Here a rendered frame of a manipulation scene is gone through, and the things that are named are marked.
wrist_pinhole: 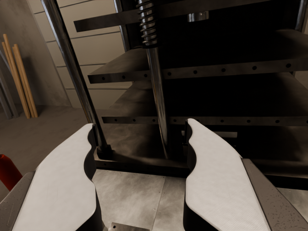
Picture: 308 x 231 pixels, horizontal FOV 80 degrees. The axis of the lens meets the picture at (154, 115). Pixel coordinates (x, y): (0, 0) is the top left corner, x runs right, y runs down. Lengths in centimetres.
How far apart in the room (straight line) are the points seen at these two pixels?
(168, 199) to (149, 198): 9
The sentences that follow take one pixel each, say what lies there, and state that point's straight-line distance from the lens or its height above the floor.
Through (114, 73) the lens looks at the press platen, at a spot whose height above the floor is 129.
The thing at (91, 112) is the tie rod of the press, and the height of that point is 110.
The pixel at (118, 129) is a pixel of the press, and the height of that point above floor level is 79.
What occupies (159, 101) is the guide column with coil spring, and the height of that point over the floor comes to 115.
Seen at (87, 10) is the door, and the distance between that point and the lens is 329.
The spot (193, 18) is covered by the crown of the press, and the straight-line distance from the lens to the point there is 107.
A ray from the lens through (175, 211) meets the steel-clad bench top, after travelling 86.
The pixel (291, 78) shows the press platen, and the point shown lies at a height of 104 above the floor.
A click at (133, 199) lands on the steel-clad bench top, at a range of 93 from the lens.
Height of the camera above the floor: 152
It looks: 29 degrees down
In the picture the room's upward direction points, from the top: 10 degrees counter-clockwise
